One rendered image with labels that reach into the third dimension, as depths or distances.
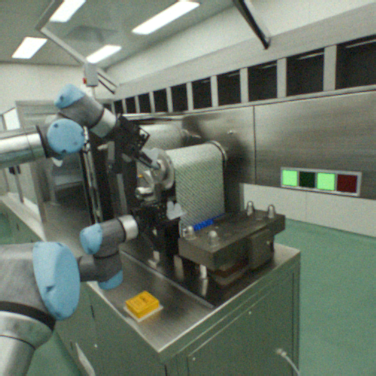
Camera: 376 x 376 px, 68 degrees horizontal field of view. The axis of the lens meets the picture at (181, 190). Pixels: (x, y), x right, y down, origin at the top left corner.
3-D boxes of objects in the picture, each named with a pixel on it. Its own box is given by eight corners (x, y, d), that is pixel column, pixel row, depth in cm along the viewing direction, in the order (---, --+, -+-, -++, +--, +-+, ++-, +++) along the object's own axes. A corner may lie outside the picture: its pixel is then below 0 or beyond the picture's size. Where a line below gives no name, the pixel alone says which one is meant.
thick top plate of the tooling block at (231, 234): (179, 254, 94) (177, 238, 93) (251, 221, 119) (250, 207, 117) (213, 271, 82) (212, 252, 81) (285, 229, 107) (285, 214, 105)
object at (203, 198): (180, 233, 99) (174, 183, 95) (224, 215, 113) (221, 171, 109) (180, 234, 98) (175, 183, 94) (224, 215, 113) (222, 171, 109)
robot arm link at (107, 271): (92, 278, 87) (86, 246, 85) (127, 276, 87) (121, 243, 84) (82, 293, 80) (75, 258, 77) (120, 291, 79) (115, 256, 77)
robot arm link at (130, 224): (127, 245, 81) (115, 237, 87) (141, 239, 84) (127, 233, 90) (124, 220, 79) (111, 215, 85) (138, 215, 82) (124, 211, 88)
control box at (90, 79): (82, 87, 134) (78, 65, 132) (95, 87, 137) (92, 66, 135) (85, 85, 128) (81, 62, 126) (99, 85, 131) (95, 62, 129)
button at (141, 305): (126, 308, 80) (124, 301, 79) (146, 297, 84) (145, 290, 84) (139, 320, 75) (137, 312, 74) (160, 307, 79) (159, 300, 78)
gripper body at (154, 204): (169, 202, 89) (136, 212, 81) (171, 227, 91) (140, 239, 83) (155, 198, 94) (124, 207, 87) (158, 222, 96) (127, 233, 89)
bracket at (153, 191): (147, 262, 106) (136, 184, 99) (160, 256, 110) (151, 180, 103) (154, 266, 102) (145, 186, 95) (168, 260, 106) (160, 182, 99)
